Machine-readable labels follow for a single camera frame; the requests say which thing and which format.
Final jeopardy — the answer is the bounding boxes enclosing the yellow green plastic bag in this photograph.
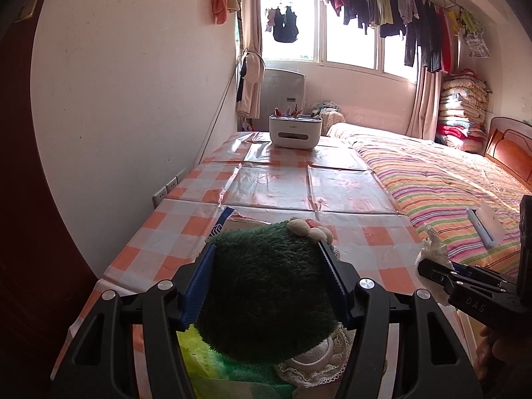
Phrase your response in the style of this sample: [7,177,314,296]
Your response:
[177,325,296,399]

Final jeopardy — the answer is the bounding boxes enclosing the dark green plush toy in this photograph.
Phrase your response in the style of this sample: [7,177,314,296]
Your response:
[195,221,338,364]

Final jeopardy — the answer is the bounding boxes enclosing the white blue medicine box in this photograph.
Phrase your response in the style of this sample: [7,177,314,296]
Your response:
[208,207,268,238]

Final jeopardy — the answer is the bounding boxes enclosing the person's right hand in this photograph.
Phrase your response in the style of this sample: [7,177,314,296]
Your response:
[473,326,531,380]

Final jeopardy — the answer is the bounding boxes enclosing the crumpled white tissue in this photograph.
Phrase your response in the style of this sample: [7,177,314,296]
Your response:
[414,224,454,306]

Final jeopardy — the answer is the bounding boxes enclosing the blue white lint roller case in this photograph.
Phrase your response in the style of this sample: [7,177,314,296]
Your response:
[466,202,506,249]

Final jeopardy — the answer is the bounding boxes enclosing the striped colourful bedspread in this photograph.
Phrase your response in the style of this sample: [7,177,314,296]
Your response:
[327,123,529,277]

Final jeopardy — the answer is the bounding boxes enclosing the wooden bed headboard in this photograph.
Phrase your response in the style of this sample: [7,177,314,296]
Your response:
[484,116,532,190]

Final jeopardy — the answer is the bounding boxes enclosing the beige right curtain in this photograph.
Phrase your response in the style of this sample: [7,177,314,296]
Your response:
[406,67,442,141]

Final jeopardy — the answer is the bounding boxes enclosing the beige curtain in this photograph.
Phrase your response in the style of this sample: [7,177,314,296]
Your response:
[406,67,442,141]
[235,0,265,120]

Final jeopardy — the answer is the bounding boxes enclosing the stack of folded quilts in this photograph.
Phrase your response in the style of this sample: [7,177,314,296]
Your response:
[435,68,490,154]

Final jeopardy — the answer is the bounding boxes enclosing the white desk organizer box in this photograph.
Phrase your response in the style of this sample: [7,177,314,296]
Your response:
[269,114,323,150]

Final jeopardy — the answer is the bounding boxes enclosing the hanging clothes row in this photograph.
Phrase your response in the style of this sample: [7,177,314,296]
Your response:
[322,0,490,77]

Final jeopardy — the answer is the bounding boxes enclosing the white floor air conditioner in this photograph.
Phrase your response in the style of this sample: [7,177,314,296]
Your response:
[252,68,306,132]

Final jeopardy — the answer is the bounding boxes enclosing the beige left curtain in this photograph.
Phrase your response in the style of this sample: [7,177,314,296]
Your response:
[235,0,265,120]

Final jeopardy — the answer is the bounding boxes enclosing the dark garment outside window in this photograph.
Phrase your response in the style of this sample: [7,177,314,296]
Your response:
[273,6,299,43]

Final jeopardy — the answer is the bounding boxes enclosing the wall power sockets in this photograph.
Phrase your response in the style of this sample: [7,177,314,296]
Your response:
[152,169,188,208]

